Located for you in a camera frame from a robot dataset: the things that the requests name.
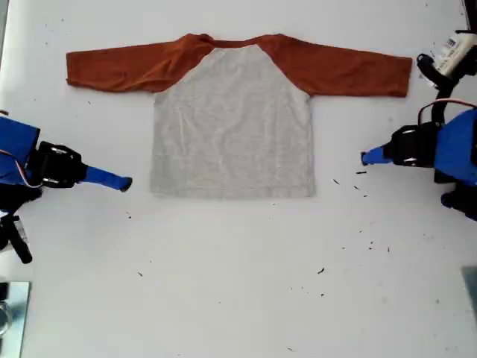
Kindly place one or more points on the grey shirt with rust sleeves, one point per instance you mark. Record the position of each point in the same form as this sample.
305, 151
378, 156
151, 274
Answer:
231, 130

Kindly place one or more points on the steel clamp plate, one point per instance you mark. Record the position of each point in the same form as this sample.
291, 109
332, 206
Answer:
18, 320

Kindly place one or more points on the black camera stalk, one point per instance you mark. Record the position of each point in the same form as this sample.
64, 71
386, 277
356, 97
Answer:
445, 100

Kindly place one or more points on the white labelled camera box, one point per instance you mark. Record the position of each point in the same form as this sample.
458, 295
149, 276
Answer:
454, 52

